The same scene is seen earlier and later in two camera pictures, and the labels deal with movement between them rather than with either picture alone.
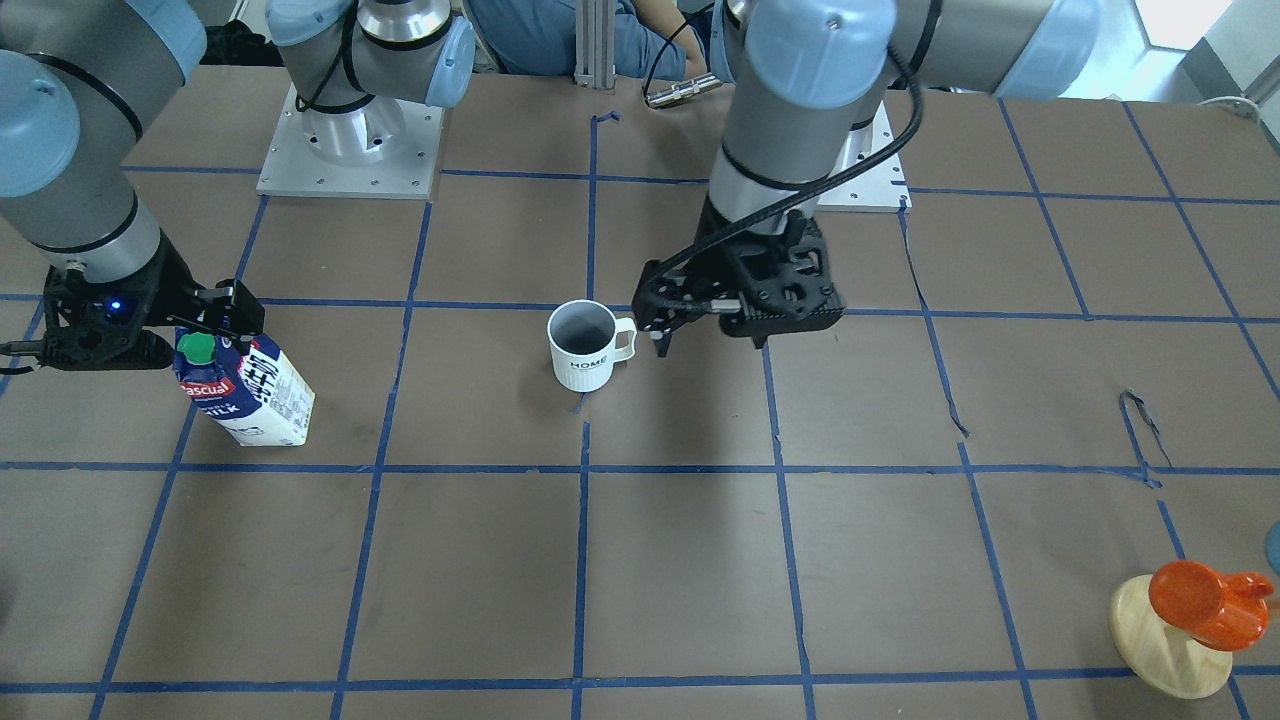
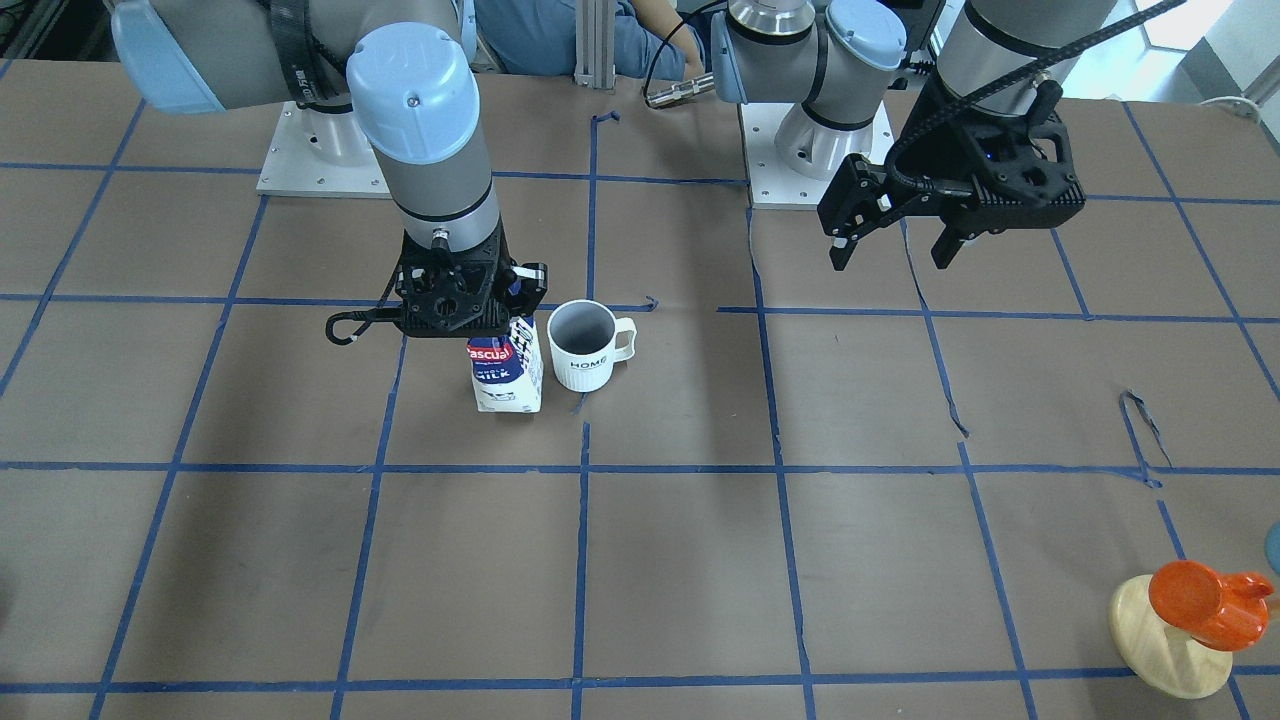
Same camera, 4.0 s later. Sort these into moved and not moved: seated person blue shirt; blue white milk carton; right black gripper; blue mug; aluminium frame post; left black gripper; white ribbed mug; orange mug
Moved: blue white milk carton; right black gripper; left black gripper
Not moved: aluminium frame post; blue mug; seated person blue shirt; white ribbed mug; orange mug
